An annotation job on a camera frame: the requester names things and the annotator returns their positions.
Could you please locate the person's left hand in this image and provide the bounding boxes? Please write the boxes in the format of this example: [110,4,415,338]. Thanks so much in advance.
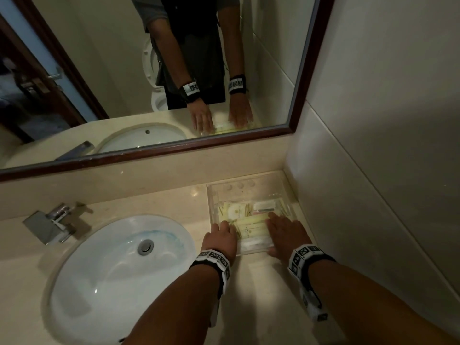
[200,220,239,266]

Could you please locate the person's right hand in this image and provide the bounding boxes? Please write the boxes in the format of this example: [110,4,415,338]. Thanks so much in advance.
[265,211,312,263]

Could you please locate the bundle of cream toiletry packets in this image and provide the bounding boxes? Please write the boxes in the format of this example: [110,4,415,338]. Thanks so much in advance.
[217,199,294,241]

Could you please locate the clear plastic tray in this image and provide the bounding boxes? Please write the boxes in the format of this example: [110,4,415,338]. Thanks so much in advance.
[207,171,315,257]

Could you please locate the person's left forearm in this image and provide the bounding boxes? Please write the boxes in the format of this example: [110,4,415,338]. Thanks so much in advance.
[120,264,220,345]

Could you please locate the person's right forearm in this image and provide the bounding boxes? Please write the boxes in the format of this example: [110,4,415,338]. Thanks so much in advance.
[308,260,460,345]

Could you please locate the black wristband with marker tags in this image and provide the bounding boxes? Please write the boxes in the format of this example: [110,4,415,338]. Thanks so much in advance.
[287,244,337,288]
[189,249,231,299]

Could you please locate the white oval sink basin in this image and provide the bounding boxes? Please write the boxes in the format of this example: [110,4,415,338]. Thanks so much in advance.
[48,213,198,345]

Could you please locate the dark wood framed mirror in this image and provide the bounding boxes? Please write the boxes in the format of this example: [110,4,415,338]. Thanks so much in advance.
[0,0,337,182]

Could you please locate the chrome square faucet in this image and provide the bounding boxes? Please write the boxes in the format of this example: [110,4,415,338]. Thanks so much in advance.
[22,203,78,245]

